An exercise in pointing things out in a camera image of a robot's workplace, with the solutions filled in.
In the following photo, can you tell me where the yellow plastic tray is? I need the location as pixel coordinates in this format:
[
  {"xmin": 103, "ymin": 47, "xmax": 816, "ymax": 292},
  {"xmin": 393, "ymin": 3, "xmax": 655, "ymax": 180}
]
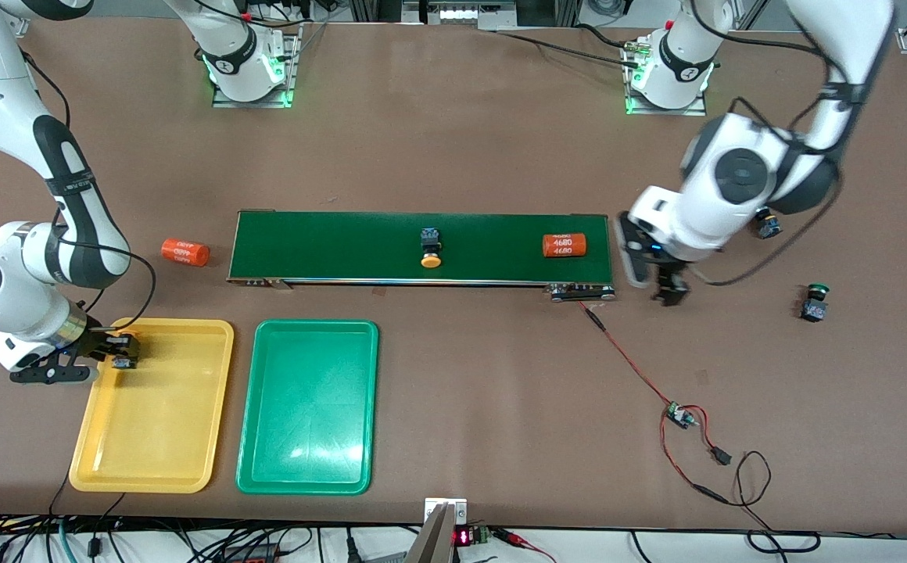
[{"xmin": 69, "ymin": 317, "xmax": 236, "ymax": 495}]

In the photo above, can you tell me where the green plastic tray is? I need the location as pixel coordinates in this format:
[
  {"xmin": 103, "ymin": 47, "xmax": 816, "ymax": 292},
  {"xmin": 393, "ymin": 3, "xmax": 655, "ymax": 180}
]
[{"xmin": 235, "ymin": 318, "xmax": 380, "ymax": 497}]

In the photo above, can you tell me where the green belt conveyor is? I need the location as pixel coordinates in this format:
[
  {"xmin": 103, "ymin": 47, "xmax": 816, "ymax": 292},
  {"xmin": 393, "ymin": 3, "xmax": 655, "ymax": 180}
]
[{"xmin": 226, "ymin": 209, "xmax": 618, "ymax": 304}]

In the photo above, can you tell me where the red probe lead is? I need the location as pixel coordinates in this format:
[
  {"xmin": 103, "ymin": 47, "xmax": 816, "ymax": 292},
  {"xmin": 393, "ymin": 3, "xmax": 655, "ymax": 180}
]
[{"xmin": 493, "ymin": 528, "xmax": 557, "ymax": 563}]

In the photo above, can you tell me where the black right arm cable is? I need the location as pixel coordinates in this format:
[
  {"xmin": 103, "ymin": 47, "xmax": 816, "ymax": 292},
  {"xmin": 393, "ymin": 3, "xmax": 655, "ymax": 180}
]
[{"xmin": 20, "ymin": 47, "xmax": 159, "ymax": 329}]

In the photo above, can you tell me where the thin red wire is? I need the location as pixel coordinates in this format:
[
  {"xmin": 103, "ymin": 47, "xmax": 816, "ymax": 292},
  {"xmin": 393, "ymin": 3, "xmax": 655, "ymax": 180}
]
[{"xmin": 577, "ymin": 301, "xmax": 736, "ymax": 505}]

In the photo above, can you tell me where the black looped cable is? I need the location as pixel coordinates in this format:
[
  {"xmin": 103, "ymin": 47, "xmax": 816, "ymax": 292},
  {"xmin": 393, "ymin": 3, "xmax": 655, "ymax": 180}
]
[{"xmin": 733, "ymin": 450, "xmax": 823, "ymax": 554}]

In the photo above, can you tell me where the black cable bundle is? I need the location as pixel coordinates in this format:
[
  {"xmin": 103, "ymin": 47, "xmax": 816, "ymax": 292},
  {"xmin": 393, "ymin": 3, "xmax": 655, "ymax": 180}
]
[{"xmin": 0, "ymin": 512, "xmax": 423, "ymax": 563}]

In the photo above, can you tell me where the long black table cable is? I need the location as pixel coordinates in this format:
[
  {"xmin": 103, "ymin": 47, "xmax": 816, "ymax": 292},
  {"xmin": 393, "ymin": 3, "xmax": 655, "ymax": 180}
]
[{"xmin": 497, "ymin": 22, "xmax": 642, "ymax": 67}]

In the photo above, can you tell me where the aluminium frame structure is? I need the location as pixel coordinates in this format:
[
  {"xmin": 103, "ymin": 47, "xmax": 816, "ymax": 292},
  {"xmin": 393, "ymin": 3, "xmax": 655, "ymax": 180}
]
[{"xmin": 348, "ymin": 0, "xmax": 583, "ymax": 32}]

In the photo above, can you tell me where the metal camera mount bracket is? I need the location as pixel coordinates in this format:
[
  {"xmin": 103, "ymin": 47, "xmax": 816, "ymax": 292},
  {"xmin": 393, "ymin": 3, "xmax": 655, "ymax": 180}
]
[{"xmin": 424, "ymin": 497, "xmax": 468, "ymax": 563}]

